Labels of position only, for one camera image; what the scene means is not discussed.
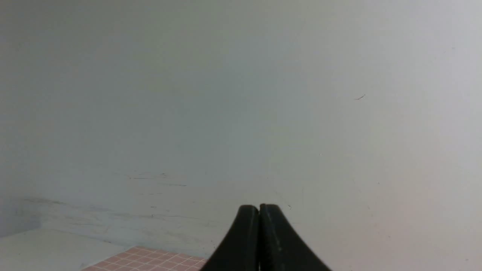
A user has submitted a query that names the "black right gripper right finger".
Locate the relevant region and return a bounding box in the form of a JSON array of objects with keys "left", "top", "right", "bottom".
[{"left": 259, "top": 204, "right": 330, "bottom": 271}]

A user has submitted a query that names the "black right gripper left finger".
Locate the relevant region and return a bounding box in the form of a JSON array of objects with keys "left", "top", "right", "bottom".
[{"left": 201, "top": 205, "right": 259, "bottom": 271}]

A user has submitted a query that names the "pink checkered tablecloth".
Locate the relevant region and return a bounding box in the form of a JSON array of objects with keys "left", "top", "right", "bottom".
[{"left": 81, "top": 246, "right": 207, "bottom": 271}]

